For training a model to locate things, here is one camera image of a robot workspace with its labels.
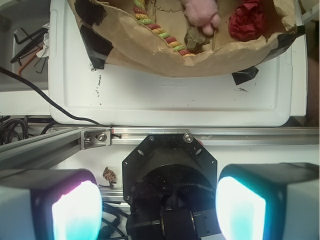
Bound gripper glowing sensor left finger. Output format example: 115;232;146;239
0;169;102;240

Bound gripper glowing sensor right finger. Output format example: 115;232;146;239
215;162;320;240

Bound red paper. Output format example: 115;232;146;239
228;0;266;41

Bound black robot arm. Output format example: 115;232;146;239
0;134;320;240

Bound white plastic bin lid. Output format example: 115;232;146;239
48;0;307;127

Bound brown paper bag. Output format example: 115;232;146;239
68;0;305;77

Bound black hex keys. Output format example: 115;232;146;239
10;27;49;76

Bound brown rock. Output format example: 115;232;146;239
184;26;211;51

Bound pink plush toy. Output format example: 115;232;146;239
181;0;221;36

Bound aluminium extrusion frame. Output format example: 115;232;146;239
0;126;320;170

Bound black power cable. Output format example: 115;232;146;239
0;65;101;125

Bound red green yellow rope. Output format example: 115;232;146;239
132;0;195;59

